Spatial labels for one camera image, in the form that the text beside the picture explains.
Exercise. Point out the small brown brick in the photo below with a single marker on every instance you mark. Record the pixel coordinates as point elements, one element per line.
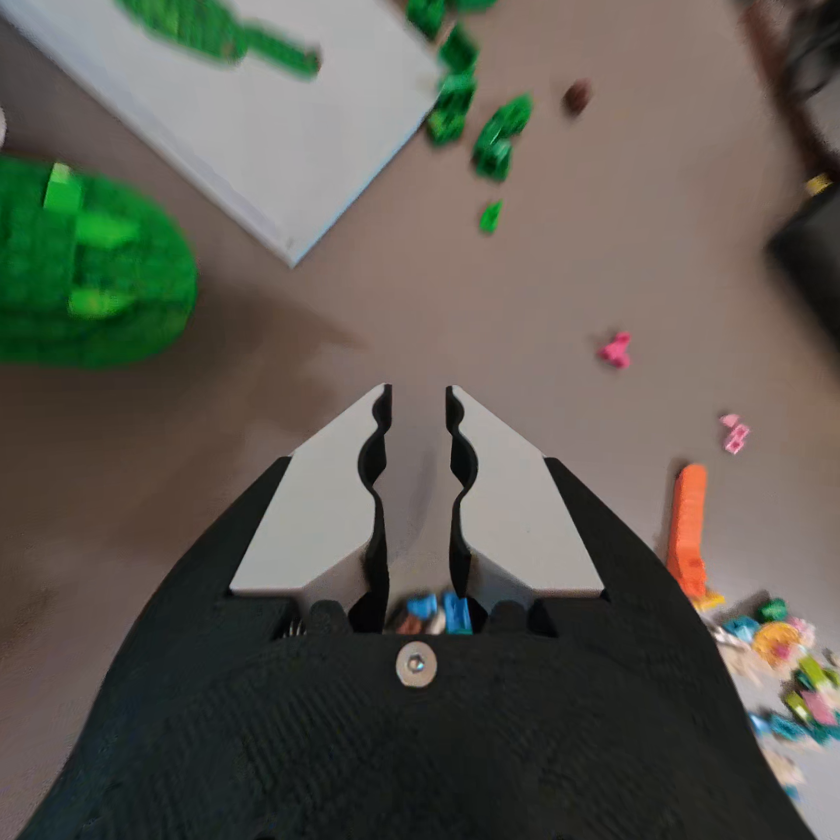
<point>577,97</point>

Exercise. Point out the green brick leaf build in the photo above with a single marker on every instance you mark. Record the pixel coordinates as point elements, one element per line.
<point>85,262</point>

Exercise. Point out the light pink small brick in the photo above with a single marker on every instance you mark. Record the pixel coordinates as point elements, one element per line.
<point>735,433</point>

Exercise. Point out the cluster of small green bricks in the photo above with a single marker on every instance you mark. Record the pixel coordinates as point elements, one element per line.
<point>472,98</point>

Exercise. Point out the magenta small brick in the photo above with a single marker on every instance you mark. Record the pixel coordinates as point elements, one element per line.
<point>615,349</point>

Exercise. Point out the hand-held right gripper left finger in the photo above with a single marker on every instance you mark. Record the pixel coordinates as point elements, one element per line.
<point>308,518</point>

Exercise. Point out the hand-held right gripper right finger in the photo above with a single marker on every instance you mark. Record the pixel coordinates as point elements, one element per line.
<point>531,525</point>

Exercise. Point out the white instruction booklet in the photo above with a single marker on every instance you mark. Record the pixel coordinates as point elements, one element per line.
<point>249,131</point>

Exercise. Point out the pile of colourful bricks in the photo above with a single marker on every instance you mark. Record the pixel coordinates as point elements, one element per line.
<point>781,682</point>

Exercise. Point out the orange brick separator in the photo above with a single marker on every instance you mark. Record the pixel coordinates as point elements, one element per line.
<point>688,531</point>

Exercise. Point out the grey desk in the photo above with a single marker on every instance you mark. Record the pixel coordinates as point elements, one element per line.
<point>459,295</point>

